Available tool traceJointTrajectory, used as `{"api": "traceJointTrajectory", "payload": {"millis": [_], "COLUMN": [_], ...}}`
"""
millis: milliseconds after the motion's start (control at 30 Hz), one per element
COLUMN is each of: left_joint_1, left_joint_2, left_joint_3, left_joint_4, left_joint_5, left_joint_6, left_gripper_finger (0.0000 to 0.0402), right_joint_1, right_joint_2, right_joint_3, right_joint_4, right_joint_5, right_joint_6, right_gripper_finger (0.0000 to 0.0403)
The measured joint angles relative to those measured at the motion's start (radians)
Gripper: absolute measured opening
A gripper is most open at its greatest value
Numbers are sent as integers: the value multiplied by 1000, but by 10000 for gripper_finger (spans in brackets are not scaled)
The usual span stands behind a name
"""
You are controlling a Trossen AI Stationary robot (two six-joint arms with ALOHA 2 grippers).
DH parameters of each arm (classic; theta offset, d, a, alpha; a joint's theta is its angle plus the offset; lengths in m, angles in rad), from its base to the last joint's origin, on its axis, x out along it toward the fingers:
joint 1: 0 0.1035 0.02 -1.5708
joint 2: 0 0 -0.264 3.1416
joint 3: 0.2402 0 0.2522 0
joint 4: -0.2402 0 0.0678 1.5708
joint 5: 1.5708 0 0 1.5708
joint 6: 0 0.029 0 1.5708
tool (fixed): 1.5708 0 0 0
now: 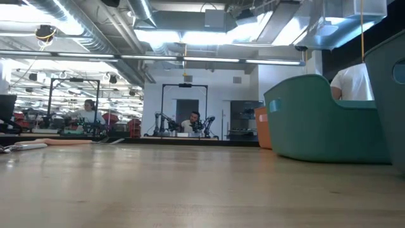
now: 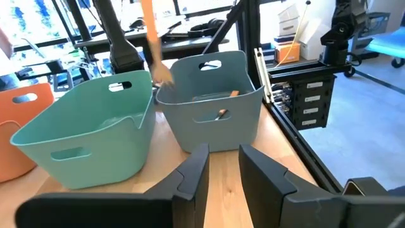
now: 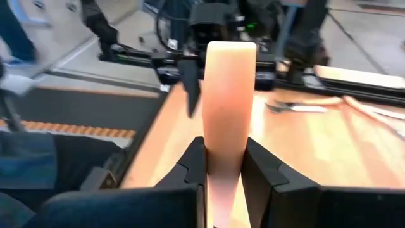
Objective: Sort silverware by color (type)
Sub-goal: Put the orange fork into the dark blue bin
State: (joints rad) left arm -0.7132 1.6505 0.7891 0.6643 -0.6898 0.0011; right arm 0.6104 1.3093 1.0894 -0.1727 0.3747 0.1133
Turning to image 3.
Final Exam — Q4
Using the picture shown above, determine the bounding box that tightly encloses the orange and black floor strip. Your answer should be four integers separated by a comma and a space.
0, 118, 137, 140

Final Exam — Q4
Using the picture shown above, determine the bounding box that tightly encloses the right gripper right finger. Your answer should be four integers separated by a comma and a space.
240, 136, 405, 228

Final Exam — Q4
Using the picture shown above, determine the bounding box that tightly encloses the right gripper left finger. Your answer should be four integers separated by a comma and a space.
22, 136, 208, 228

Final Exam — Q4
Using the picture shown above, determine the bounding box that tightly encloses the black table frame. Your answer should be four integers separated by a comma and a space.
97, 44, 405, 107

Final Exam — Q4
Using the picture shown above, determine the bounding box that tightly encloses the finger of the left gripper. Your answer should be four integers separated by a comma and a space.
177, 58, 203, 119

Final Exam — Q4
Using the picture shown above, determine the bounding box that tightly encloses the person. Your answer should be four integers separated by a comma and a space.
0, 0, 38, 96

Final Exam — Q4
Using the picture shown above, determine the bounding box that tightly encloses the white-handled metal fork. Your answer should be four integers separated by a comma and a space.
265, 100, 328, 114

